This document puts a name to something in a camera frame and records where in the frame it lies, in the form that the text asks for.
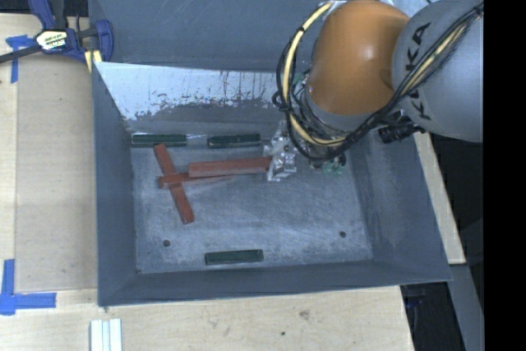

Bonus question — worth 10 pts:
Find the red-brown block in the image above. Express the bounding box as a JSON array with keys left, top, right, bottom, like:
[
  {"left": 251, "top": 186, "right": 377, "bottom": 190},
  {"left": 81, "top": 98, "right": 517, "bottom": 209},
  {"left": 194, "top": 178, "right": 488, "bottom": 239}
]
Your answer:
[
  {"left": 157, "top": 172, "right": 236, "bottom": 190},
  {"left": 187, "top": 156, "right": 274, "bottom": 179},
  {"left": 153, "top": 142, "right": 196, "bottom": 225}
]

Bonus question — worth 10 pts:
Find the dark green flat block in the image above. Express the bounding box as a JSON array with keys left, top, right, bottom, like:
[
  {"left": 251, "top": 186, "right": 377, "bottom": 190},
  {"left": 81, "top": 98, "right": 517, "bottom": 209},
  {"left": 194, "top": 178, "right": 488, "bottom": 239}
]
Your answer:
[
  {"left": 131, "top": 133, "right": 188, "bottom": 148},
  {"left": 204, "top": 248, "right": 265, "bottom": 266},
  {"left": 206, "top": 132, "right": 263, "bottom": 150}
]

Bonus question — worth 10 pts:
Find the grey metal bin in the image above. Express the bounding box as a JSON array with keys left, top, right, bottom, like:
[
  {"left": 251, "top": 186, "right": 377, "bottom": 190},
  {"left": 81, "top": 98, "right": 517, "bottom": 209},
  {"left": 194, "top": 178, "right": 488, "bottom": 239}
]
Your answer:
[{"left": 85, "top": 0, "right": 454, "bottom": 307}]

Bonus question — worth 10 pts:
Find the black cylinder on white bracket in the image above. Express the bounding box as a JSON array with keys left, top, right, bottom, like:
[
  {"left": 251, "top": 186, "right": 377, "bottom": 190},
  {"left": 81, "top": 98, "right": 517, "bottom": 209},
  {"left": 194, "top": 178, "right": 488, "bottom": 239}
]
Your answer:
[{"left": 376, "top": 118, "right": 427, "bottom": 145}]

